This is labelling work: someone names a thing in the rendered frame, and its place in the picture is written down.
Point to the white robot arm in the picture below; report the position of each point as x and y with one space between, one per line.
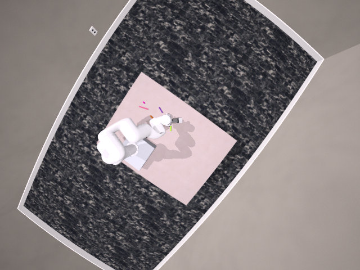
117 152

